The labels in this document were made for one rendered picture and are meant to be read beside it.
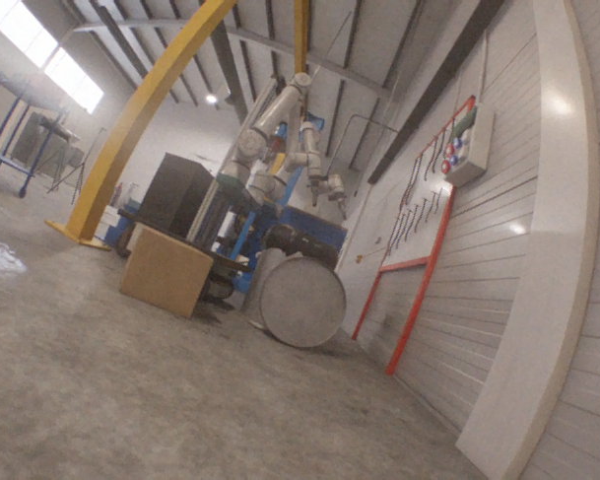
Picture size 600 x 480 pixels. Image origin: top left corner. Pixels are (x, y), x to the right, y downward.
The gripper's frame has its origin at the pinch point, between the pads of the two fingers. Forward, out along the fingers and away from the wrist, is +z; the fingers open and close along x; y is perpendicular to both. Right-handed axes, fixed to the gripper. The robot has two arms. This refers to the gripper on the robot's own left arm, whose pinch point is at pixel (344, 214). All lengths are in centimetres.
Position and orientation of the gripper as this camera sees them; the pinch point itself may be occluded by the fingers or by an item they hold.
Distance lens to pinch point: 229.3
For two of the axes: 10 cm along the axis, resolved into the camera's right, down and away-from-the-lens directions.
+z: 1.6, 9.2, -3.7
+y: 9.7, -2.2, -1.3
